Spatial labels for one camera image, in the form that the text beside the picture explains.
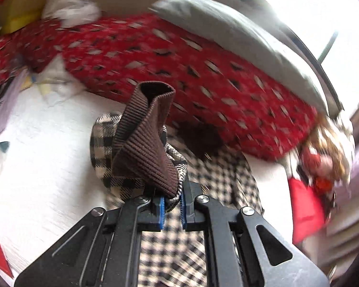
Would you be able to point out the white plastic bag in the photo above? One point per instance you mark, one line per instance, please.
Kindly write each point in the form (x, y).
(71, 9)

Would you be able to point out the packaged doll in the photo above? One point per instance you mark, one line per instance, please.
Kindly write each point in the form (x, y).
(326, 152)

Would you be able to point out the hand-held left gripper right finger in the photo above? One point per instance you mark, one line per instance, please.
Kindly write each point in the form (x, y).
(184, 215)

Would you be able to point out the grey pillow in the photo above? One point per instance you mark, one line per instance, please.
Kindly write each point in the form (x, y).
(227, 33)

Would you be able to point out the yellow cardboard box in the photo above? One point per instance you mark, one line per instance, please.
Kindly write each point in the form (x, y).
(21, 9)

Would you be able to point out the red bag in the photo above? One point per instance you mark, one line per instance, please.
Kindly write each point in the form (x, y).
(305, 209)

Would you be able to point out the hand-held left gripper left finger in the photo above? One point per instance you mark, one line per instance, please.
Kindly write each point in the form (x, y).
(160, 215)

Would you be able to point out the red patterned blanket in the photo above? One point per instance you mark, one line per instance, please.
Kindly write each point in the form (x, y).
(173, 74)

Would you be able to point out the plaid jacket with brown cuffs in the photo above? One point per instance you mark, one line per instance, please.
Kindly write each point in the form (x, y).
(143, 143)

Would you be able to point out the white paper booklet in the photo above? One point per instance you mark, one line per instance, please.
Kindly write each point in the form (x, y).
(6, 104)

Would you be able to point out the crumpled white plastic wrapper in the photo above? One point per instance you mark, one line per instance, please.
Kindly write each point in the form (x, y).
(58, 80)

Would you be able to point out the white quilted mattress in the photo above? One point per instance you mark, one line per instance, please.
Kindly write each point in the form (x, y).
(48, 155)

